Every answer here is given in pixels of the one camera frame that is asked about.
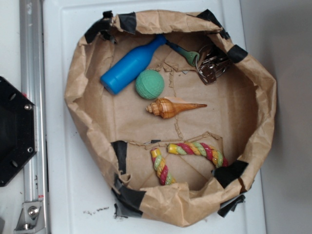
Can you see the green rubber ball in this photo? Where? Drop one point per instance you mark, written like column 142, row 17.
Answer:
column 149, row 84

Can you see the blue plastic bottle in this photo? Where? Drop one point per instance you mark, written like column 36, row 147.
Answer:
column 130, row 66

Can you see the white tray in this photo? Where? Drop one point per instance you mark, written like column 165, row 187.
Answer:
column 80, row 200

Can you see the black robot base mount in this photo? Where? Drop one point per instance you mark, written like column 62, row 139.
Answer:
column 17, row 131

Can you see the green blue key tag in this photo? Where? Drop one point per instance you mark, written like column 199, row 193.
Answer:
column 191, row 57

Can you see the brown paper bag bin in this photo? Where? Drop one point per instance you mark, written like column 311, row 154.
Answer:
column 177, row 170

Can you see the brown spiral seashell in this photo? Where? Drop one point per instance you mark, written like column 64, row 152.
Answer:
column 168, row 107

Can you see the aluminium frame rail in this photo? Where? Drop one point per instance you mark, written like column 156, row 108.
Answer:
column 33, row 85

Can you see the metal corner bracket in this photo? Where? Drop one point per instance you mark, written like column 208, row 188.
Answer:
column 31, row 219

